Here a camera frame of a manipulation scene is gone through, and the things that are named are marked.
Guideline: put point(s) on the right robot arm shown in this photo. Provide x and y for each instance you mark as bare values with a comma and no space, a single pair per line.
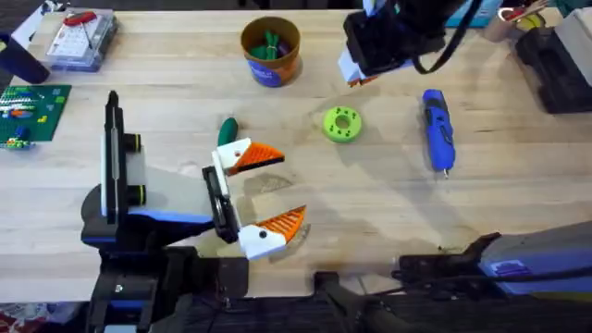
532,259

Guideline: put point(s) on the clear box with red tool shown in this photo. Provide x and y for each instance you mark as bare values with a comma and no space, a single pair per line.
81,41

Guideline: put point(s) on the green board with blocks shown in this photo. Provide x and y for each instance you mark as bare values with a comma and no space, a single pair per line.
32,111

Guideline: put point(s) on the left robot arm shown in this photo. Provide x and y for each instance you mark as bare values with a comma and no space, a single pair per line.
139,236

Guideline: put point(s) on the green toy vegetable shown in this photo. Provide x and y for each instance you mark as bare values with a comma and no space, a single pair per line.
227,131

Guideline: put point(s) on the brown tub with toys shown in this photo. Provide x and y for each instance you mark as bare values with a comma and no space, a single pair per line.
270,51

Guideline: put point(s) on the green disc with holes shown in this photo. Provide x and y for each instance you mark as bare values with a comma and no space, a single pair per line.
330,125

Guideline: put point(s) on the black case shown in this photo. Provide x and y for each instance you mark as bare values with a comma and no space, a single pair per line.
550,69

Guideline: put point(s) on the blue electric screwdriver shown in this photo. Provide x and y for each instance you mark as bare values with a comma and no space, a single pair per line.
438,134

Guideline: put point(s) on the left wrist flat plate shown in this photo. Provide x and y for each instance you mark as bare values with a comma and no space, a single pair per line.
113,157

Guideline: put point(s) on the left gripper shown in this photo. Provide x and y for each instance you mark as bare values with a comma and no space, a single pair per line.
185,194

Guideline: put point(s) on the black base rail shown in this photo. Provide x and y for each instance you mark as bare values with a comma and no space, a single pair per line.
287,314

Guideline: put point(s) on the white box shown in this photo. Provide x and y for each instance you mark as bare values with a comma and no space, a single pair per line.
578,41

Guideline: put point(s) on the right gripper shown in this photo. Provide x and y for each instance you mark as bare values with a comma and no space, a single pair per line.
379,41

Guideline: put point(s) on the teal zip pouch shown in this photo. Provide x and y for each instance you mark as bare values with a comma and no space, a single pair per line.
488,14

